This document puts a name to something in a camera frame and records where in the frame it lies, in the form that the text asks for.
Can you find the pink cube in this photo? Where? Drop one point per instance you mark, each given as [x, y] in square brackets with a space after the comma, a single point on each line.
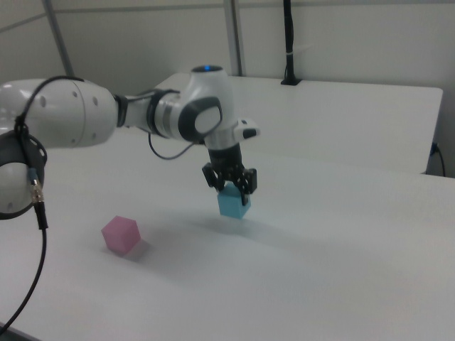
[120, 236]

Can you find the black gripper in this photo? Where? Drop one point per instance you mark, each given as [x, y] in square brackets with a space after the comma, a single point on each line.
[225, 160]

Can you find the grey metal partition post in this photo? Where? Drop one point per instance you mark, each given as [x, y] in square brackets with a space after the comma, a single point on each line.
[58, 39]
[235, 35]

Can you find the blue cube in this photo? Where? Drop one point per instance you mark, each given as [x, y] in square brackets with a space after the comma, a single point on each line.
[232, 206]

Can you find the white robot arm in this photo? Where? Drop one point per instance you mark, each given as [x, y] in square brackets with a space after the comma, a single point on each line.
[71, 113]

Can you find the black pole with base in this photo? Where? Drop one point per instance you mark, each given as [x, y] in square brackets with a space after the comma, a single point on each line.
[289, 42]

